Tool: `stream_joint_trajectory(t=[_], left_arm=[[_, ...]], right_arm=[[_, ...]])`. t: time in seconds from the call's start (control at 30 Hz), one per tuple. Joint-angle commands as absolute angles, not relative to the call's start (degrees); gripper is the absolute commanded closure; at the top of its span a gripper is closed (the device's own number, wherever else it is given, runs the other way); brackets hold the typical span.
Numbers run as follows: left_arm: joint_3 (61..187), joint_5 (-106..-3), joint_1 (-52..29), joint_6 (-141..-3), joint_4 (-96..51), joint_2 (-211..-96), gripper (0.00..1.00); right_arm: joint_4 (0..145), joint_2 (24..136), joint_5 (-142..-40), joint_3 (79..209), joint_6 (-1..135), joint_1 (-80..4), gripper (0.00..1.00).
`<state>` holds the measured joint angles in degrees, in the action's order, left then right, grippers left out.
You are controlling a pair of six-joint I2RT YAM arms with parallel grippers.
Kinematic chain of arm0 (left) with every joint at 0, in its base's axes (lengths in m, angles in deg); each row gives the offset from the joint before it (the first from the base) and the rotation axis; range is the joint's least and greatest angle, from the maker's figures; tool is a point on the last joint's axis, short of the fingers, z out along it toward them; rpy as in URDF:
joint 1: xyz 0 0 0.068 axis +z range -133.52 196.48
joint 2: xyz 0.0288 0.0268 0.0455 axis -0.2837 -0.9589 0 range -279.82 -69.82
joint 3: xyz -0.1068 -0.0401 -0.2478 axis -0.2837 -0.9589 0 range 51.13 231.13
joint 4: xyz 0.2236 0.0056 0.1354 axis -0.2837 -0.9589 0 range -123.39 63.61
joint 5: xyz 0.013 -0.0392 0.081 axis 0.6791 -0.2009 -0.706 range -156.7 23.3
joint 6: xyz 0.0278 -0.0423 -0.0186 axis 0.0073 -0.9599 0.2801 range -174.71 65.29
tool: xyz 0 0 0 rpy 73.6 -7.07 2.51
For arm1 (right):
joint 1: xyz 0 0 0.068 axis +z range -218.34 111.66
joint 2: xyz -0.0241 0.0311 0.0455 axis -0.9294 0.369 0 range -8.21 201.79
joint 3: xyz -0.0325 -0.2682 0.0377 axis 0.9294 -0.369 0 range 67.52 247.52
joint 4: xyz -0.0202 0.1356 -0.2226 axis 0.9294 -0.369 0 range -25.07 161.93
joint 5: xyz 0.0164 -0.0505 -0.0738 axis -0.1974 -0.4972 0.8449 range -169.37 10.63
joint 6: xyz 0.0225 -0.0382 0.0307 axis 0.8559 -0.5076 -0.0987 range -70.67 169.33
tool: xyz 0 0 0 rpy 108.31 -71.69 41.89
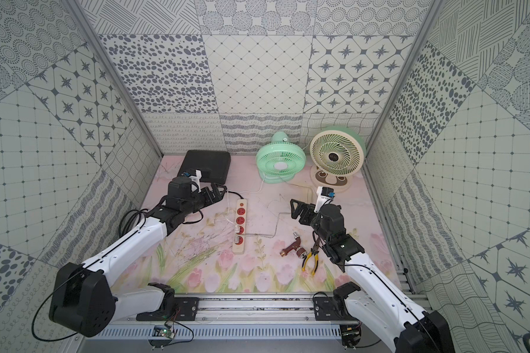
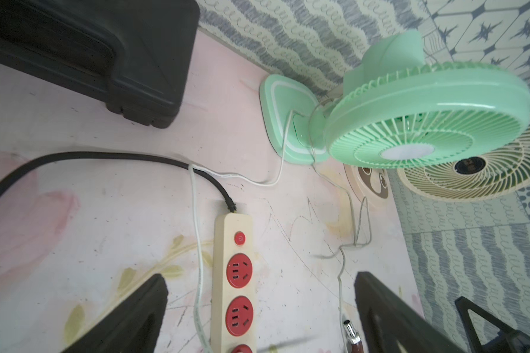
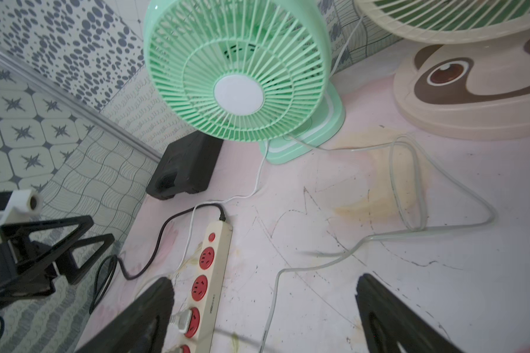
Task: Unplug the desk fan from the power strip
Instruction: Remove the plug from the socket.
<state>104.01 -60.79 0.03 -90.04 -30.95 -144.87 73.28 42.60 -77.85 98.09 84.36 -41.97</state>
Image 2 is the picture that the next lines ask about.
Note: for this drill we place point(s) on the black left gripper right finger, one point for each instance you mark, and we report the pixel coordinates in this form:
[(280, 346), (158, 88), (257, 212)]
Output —
[(390, 325)]

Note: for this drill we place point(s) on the cream power strip red sockets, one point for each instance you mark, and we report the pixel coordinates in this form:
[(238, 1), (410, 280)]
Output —
[(233, 302)]

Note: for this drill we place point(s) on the green desk fan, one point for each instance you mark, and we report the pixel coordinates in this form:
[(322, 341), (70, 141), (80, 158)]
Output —
[(397, 111)]

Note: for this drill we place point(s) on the black plastic tool case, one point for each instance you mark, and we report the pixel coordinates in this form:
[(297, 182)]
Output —
[(134, 56)]

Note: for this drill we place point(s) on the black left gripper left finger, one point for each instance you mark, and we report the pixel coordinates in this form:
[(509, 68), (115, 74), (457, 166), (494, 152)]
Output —
[(133, 326)]

